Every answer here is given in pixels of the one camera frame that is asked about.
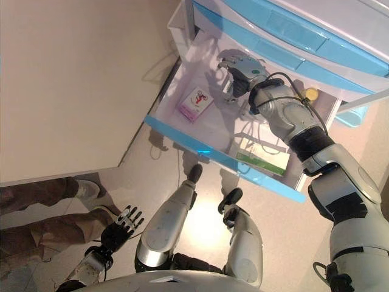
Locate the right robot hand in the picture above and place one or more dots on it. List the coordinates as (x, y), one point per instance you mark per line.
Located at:
(243, 71)

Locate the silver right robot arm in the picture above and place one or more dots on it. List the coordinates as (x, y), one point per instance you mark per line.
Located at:
(282, 112)

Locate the black left robot foot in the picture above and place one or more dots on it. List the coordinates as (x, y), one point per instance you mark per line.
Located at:
(195, 172)

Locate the blue plastic bin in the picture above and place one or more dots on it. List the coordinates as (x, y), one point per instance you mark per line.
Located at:
(352, 118)

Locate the pink box red motorbike print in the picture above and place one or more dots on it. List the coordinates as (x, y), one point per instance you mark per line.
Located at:
(196, 105)

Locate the white drawer blue front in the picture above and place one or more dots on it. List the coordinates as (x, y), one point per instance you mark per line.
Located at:
(194, 137)

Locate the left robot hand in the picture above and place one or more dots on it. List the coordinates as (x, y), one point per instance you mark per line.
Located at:
(117, 235)

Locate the silver robot torso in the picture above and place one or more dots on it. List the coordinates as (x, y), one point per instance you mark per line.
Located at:
(152, 283)

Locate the yellow pill bottle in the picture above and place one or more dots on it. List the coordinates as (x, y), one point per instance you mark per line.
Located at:
(311, 92)

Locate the black right robot foot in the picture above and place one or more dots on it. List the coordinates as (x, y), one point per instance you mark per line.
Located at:
(231, 199)

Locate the silver left robot leg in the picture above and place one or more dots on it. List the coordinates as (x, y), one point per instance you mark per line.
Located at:
(164, 225)

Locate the white green medicine box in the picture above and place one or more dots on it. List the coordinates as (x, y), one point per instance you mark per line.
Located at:
(264, 161)

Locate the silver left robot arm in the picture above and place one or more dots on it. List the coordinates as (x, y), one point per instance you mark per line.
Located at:
(88, 267)

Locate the black robot foot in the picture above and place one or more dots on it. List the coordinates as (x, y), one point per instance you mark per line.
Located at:
(195, 172)
(231, 199)

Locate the silver right robot leg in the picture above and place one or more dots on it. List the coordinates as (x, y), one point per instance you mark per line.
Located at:
(246, 243)

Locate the silver robot leg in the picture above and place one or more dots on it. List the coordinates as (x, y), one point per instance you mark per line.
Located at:
(246, 243)
(164, 225)

